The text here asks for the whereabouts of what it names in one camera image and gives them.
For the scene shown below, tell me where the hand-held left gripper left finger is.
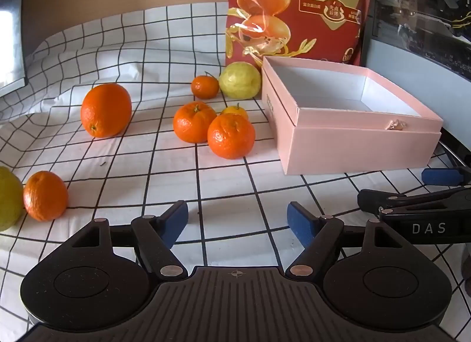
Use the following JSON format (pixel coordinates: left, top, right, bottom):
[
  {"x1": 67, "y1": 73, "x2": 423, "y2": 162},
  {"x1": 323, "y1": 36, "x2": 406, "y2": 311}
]
[{"x1": 72, "y1": 200, "x2": 189, "y2": 281}]

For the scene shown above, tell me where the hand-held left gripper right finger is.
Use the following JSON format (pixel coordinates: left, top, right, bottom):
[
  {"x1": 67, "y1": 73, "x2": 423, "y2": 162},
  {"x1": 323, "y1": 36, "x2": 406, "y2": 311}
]
[{"x1": 286, "y1": 201, "x2": 404, "y2": 281}]

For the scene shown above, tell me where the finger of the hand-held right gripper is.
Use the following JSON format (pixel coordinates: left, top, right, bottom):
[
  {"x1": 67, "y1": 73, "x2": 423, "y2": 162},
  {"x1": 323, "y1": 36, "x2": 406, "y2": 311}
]
[
  {"x1": 421, "y1": 166, "x2": 471, "y2": 186},
  {"x1": 358, "y1": 186, "x2": 471, "y2": 216}
]

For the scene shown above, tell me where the pink cardboard box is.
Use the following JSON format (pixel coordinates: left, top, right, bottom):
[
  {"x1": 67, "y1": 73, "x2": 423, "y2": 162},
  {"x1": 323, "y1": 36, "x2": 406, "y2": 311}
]
[{"x1": 261, "y1": 56, "x2": 444, "y2": 176}]

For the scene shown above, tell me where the orange tangerine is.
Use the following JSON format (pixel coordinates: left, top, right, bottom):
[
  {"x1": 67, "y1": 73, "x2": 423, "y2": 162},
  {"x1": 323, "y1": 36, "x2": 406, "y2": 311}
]
[
  {"x1": 23, "y1": 171, "x2": 69, "y2": 222},
  {"x1": 173, "y1": 102, "x2": 218, "y2": 144},
  {"x1": 207, "y1": 113, "x2": 256, "y2": 160}
]

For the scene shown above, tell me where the small yellow-orange tangerine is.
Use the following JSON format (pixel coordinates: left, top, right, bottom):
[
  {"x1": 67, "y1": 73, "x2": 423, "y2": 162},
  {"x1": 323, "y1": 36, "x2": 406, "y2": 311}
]
[{"x1": 220, "y1": 103, "x2": 249, "y2": 121}]

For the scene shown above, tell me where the large orange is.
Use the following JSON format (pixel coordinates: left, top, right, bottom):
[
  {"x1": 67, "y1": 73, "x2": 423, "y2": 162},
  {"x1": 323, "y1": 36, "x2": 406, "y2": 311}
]
[{"x1": 80, "y1": 83, "x2": 132, "y2": 139}]

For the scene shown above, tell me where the tangerine with thin stem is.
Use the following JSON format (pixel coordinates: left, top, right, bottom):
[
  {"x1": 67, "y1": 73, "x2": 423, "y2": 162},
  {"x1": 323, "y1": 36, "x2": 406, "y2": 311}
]
[{"x1": 191, "y1": 72, "x2": 220, "y2": 99}]

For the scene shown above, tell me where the yellow-green lemon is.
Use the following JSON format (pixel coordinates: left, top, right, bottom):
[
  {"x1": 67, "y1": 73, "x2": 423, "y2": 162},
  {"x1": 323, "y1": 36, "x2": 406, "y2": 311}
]
[
  {"x1": 0, "y1": 166, "x2": 25, "y2": 232},
  {"x1": 219, "y1": 62, "x2": 262, "y2": 99}
]

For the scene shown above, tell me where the glass-sided computer case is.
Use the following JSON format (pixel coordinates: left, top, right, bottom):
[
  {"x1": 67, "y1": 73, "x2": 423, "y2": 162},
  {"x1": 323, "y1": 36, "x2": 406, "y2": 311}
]
[{"x1": 359, "y1": 0, "x2": 471, "y2": 140}]

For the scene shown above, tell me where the red snack bag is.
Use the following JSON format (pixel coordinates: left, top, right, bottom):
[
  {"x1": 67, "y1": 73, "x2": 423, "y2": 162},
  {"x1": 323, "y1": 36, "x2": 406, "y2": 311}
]
[{"x1": 223, "y1": 0, "x2": 373, "y2": 69}]

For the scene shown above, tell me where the dark cable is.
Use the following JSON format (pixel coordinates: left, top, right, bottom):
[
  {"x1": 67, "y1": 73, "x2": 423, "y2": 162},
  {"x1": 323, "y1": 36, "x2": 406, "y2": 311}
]
[{"x1": 439, "y1": 139, "x2": 466, "y2": 171}]

